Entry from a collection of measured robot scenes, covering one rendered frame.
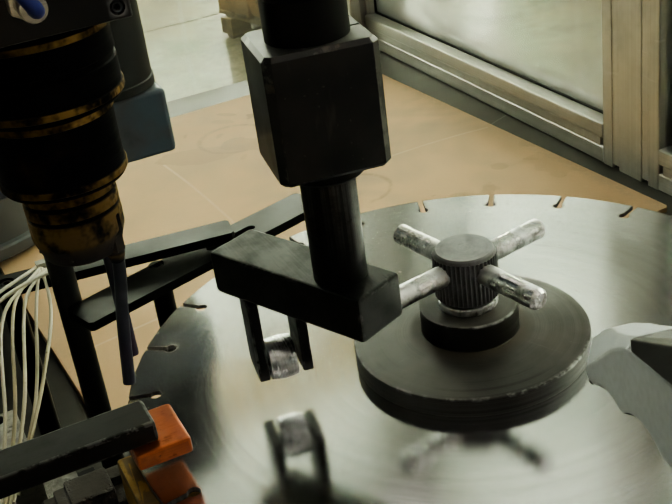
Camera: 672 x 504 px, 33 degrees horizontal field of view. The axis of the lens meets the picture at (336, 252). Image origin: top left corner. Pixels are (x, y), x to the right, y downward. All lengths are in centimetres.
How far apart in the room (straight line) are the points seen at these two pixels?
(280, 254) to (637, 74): 70
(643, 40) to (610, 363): 79
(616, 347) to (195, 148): 105
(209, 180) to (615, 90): 44
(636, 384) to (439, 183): 86
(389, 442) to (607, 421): 9
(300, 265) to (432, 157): 78
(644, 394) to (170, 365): 30
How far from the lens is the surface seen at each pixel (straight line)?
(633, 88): 114
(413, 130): 131
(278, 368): 50
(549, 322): 54
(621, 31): 113
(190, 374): 55
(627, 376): 33
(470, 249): 51
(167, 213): 120
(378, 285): 44
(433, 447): 48
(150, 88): 65
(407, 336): 53
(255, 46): 41
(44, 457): 47
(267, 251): 48
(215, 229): 73
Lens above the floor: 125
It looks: 28 degrees down
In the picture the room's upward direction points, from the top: 8 degrees counter-clockwise
